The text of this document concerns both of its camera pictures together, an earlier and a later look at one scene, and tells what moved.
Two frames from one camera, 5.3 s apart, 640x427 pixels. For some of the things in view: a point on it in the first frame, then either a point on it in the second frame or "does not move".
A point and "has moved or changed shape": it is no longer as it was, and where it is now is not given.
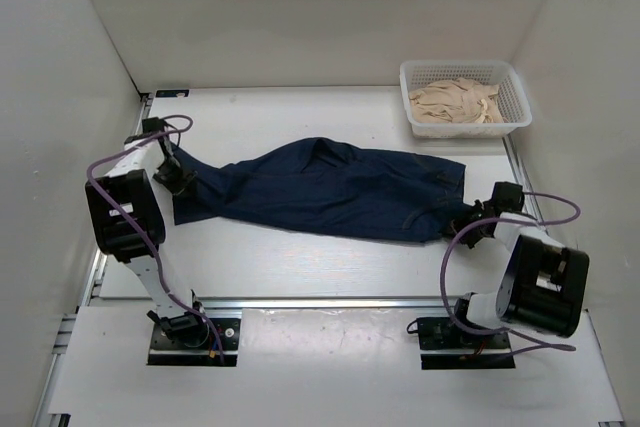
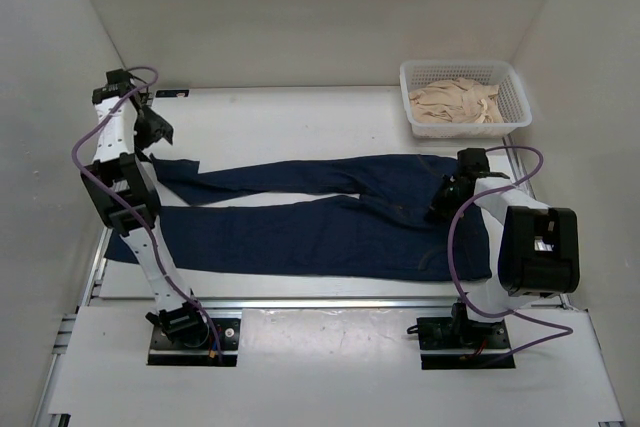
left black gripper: (181, 183) to (159, 129)
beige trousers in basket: (455, 100) does not move
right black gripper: (458, 224) to (438, 209)
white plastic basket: (462, 98) does not move
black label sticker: (171, 93) does not move
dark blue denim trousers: (320, 186) has moved or changed shape
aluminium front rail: (237, 302) does not move
